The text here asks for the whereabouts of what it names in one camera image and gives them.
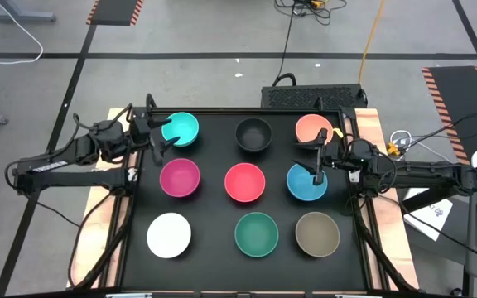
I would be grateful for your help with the light wooden base board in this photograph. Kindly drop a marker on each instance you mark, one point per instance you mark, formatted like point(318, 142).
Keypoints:
point(367, 117)

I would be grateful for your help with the black diagonal beam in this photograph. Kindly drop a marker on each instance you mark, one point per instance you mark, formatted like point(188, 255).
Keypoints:
point(425, 201)

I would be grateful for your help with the silver metal bracket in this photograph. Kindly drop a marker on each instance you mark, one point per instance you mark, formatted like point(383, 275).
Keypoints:
point(128, 295)
point(358, 296)

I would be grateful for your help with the olive grey bowl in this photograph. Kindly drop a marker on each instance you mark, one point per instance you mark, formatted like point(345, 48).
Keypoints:
point(317, 234)

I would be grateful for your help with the black bowl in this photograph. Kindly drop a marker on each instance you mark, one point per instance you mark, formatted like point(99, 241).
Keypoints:
point(253, 134)

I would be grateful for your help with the red bowl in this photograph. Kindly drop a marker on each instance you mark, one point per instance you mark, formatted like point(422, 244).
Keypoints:
point(244, 182)

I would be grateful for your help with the dark green bowl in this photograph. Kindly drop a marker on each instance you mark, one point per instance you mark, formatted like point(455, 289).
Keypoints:
point(256, 234)

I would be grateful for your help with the salmon bowl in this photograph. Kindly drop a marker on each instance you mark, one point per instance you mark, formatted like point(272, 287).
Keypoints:
point(311, 126)

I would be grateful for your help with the long hazard-striped black mat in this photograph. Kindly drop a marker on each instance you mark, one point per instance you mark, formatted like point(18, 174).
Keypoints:
point(458, 95)

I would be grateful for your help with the blue bowl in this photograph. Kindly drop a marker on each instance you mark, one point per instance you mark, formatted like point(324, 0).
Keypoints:
point(300, 186)

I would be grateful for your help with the yellow tape tag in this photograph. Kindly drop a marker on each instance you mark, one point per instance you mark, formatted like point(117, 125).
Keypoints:
point(338, 132)

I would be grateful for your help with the white paper sheet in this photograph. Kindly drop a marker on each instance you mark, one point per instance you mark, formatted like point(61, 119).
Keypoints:
point(433, 215)

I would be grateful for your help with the black computer case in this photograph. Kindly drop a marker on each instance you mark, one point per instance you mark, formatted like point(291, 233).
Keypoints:
point(313, 97)

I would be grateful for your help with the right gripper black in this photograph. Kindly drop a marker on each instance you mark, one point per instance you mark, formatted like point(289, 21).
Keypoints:
point(330, 154)

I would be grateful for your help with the turquoise bowl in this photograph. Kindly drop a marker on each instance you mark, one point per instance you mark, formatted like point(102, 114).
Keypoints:
point(184, 128)

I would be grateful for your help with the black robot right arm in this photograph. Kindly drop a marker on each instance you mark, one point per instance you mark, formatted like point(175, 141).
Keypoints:
point(420, 174)

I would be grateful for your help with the black aluminium table frame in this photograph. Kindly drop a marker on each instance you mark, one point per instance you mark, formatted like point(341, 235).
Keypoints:
point(238, 110)

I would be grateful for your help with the short hazard-striped black mat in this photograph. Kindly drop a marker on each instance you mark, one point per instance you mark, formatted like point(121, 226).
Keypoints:
point(114, 10)

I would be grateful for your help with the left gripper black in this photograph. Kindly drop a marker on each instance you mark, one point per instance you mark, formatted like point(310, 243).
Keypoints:
point(141, 129)

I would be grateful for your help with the white bowl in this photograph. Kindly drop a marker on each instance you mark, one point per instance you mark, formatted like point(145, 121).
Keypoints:
point(168, 235)

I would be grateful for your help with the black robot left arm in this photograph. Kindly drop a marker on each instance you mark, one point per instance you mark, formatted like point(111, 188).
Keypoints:
point(77, 178)

